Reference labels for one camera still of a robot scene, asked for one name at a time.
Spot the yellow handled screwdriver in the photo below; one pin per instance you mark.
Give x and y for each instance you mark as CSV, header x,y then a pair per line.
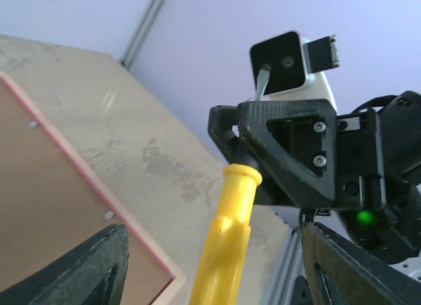
x,y
221,266

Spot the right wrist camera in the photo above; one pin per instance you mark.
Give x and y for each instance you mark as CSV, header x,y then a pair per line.
x,y
291,67

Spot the aluminium corner post right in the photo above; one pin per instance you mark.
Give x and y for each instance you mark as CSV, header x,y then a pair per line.
x,y
140,33

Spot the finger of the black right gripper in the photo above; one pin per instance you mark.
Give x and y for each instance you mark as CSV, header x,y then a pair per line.
x,y
221,121

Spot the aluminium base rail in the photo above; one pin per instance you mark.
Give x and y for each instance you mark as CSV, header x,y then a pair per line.
x,y
287,282

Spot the pink wooden photo frame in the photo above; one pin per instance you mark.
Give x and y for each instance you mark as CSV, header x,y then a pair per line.
x,y
52,201

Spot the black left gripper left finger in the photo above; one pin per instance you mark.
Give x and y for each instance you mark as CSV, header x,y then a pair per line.
x,y
93,272

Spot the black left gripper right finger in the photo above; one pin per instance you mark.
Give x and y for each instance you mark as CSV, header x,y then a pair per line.
x,y
339,272

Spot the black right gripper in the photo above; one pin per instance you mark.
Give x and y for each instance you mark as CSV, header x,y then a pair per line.
x,y
364,165

